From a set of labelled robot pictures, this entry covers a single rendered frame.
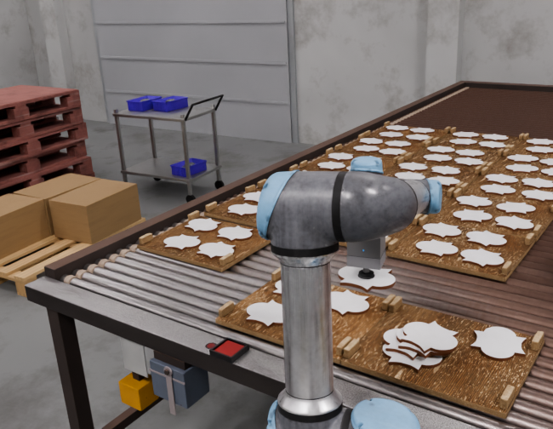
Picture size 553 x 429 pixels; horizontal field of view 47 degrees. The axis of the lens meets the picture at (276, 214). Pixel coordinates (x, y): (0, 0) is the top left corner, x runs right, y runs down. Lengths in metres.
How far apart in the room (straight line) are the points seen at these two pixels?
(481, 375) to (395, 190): 0.73
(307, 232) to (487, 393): 0.72
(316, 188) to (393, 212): 0.13
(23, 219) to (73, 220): 0.34
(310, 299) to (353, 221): 0.16
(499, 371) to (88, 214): 3.44
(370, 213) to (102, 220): 3.82
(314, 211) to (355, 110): 6.08
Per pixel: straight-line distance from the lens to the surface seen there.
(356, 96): 7.03
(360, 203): 0.99
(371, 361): 1.66
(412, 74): 6.74
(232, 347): 1.74
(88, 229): 4.64
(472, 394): 1.58
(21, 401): 3.41
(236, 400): 3.11
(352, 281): 1.60
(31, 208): 4.81
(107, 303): 2.08
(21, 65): 10.28
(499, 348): 1.73
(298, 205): 1.01
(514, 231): 2.48
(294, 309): 1.08
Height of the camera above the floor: 1.85
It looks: 21 degrees down
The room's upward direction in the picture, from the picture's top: 3 degrees counter-clockwise
